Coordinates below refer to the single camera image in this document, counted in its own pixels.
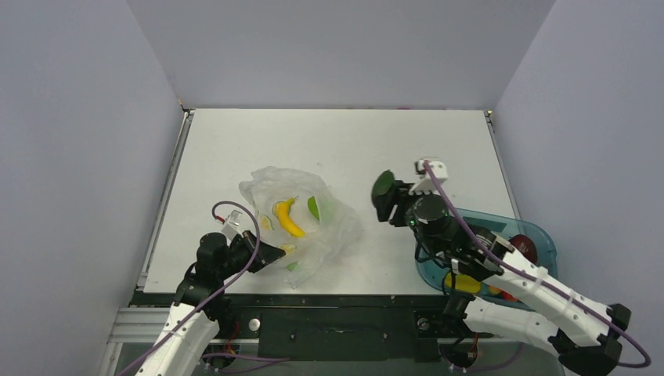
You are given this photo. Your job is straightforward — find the yellow fake banana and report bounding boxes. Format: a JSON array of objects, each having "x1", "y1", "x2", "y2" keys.
[{"x1": 272, "y1": 197, "x2": 305, "y2": 238}]

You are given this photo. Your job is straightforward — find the aluminium table edge rail right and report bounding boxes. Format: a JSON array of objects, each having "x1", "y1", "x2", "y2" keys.
[{"x1": 483, "y1": 110, "x2": 521, "y2": 219}]

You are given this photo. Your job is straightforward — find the dark red fake apple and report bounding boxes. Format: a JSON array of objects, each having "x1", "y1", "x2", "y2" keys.
[{"x1": 509, "y1": 234, "x2": 538, "y2": 264}]

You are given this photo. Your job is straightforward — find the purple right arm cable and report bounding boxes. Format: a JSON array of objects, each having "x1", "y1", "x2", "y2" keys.
[{"x1": 422, "y1": 159, "x2": 652, "y2": 370}]

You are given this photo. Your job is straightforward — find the aluminium table edge rail left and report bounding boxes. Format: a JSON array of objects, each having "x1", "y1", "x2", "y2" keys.
[{"x1": 135, "y1": 109, "x2": 196, "y2": 291}]

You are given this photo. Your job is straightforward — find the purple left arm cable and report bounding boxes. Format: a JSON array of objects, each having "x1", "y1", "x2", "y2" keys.
[{"x1": 116, "y1": 201, "x2": 262, "y2": 376}]

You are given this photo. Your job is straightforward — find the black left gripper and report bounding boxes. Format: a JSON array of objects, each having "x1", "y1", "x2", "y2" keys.
[{"x1": 218, "y1": 230, "x2": 285, "y2": 280}]

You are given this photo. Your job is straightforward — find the green fake pepper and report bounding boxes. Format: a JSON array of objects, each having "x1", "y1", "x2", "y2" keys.
[{"x1": 307, "y1": 196, "x2": 320, "y2": 221}]

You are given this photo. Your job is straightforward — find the yellow fake mango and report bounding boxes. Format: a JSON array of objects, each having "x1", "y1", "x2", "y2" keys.
[{"x1": 444, "y1": 274, "x2": 482, "y2": 294}]

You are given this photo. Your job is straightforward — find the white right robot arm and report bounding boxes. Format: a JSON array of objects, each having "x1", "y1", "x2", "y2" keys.
[{"x1": 371, "y1": 171, "x2": 631, "y2": 375}]

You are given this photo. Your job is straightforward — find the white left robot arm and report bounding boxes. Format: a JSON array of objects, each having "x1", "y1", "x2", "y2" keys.
[{"x1": 136, "y1": 231, "x2": 287, "y2": 375}]

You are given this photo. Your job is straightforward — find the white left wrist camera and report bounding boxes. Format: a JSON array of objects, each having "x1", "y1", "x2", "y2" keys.
[{"x1": 221, "y1": 210, "x2": 243, "y2": 240}]

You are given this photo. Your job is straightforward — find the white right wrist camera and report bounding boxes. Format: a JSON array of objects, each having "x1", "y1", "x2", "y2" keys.
[{"x1": 408, "y1": 158, "x2": 449, "y2": 195}]

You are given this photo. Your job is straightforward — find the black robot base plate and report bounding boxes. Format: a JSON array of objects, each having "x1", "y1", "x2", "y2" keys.
[{"x1": 129, "y1": 293, "x2": 494, "y2": 363}]

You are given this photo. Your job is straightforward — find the teal plastic tray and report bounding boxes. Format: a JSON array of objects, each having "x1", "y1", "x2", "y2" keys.
[{"x1": 416, "y1": 208, "x2": 558, "y2": 309}]

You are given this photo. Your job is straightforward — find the red fake strawberries bunch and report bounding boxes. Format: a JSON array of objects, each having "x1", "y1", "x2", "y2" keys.
[{"x1": 487, "y1": 285, "x2": 518, "y2": 302}]

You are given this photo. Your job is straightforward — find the translucent plastic bag with prints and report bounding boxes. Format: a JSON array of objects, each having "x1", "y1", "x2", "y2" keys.
[{"x1": 239, "y1": 166, "x2": 363, "y2": 288}]

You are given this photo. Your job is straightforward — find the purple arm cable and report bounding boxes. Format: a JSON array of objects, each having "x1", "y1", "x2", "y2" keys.
[
  {"x1": 116, "y1": 201, "x2": 262, "y2": 376},
  {"x1": 422, "y1": 159, "x2": 652, "y2": 370}
]

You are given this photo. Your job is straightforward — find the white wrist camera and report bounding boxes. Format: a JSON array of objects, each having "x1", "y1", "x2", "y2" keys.
[
  {"x1": 221, "y1": 210, "x2": 243, "y2": 240},
  {"x1": 408, "y1": 158, "x2": 449, "y2": 195}
]

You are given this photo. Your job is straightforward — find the aluminium table edge rail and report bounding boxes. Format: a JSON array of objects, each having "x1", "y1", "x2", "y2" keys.
[
  {"x1": 483, "y1": 110, "x2": 521, "y2": 219},
  {"x1": 135, "y1": 109, "x2": 196, "y2": 291}
]

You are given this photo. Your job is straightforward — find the dark green fake avocado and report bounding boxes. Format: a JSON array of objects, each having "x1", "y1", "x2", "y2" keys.
[{"x1": 370, "y1": 170, "x2": 395, "y2": 203}]

